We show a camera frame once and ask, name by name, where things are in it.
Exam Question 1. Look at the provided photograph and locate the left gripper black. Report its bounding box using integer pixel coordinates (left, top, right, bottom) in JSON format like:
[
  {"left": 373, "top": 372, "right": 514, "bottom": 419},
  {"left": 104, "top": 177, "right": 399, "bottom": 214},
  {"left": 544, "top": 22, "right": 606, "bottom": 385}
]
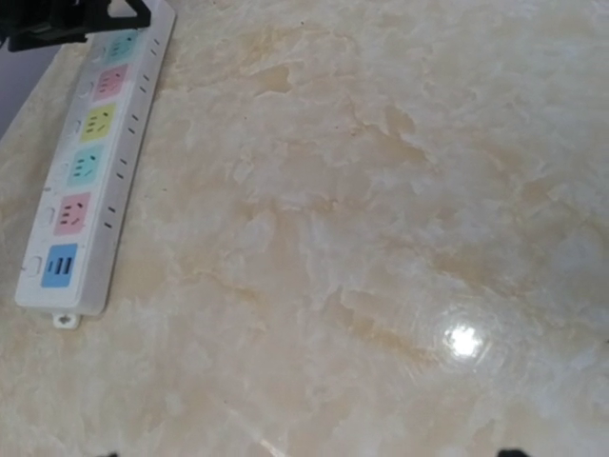
[{"left": 1, "top": 0, "right": 151, "bottom": 51}]

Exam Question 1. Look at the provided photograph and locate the white multicolour power strip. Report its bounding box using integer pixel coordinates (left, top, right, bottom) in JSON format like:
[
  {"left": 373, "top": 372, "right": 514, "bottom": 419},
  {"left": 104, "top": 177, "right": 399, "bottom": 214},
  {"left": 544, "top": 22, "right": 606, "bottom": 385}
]
[{"left": 15, "top": 1, "right": 176, "bottom": 329}]

